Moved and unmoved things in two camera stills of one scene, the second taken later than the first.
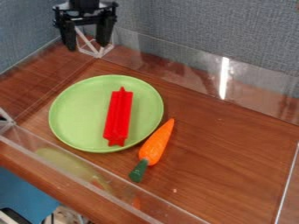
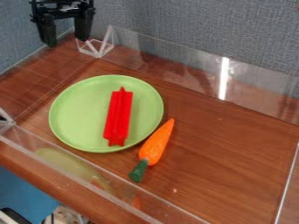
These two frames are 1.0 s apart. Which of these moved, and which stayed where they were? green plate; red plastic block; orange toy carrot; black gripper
Moved: black gripper
Stayed: red plastic block; green plate; orange toy carrot
